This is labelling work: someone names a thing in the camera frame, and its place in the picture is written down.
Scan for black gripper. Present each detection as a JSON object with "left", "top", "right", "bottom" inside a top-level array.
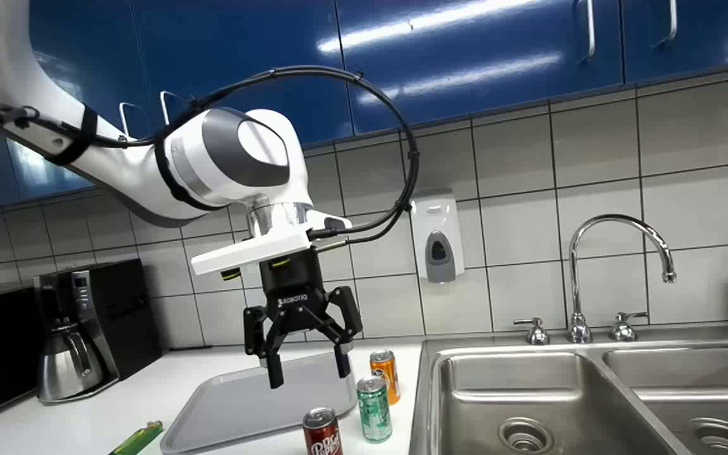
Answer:
[{"left": 242, "top": 251, "right": 363, "bottom": 392}]

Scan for red Dr Pepper can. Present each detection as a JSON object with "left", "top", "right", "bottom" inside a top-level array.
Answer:
[{"left": 300, "top": 405, "right": 345, "bottom": 455}]

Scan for orange Fanta can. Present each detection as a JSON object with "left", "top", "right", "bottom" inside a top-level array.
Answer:
[{"left": 368, "top": 349, "right": 401, "bottom": 406}]

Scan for green soda can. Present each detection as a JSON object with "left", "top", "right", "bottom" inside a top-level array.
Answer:
[{"left": 353, "top": 376, "right": 395, "bottom": 445}]

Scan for grey plastic tray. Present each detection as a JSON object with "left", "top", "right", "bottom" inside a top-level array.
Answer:
[{"left": 156, "top": 347, "right": 358, "bottom": 455}]

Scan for green snack packet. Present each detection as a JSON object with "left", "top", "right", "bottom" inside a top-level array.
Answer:
[{"left": 108, "top": 417, "right": 166, "bottom": 455}]

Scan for black steel coffee maker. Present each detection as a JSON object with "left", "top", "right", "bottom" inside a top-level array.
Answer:
[{"left": 34, "top": 254, "right": 166, "bottom": 406}]

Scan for stainless steel double sink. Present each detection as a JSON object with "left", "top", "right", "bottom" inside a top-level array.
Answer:
[{"left": 406, "top": 323, "right": 728, "bottom": 455}]

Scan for steel coffee carafe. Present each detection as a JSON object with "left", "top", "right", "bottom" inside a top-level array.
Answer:
[{"left": 38, "top": 320, "right": 122, "bottom": 405}]

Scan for chrome gooseneck faucet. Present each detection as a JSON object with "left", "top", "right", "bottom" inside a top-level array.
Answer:
[{"left": 565, "top": 213, "right": 680, "bottom": 343}]

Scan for blue upper cabinets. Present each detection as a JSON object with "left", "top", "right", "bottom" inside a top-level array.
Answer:
[{"left": 0, "top": 0, "right": 728, "bottom": 216}]

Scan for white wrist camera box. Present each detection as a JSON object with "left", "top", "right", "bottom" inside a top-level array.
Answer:
[{"left": 187, "top": 199, "right": 357, "bottom": 280}]

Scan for white wall soap dispenser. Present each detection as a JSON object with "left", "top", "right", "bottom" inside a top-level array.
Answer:
[{"left": 408, "top": 189, "right": 468, "bottom": 286}]

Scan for chrome faucet handle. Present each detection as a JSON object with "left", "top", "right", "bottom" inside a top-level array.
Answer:
[
  {"left": 606, "top": 311, "right": 652, "bottom": 343},
  {"left": 511, "top": 316, "right": 550, "bottom": 347}
]

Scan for silver cabinet handle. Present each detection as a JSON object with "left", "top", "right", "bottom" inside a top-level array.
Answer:
[
  {"left": 652, "top": 0, "right": 681, "bottom": 48},
  {"left": 115, "top": 98, "right": 135, "bottom": 136},
  {"left": 580, "top": 0, "right": 599, "bottom": 61},
  {"left": 156, "top": 89, "right": 176, "bottom": 129}
]

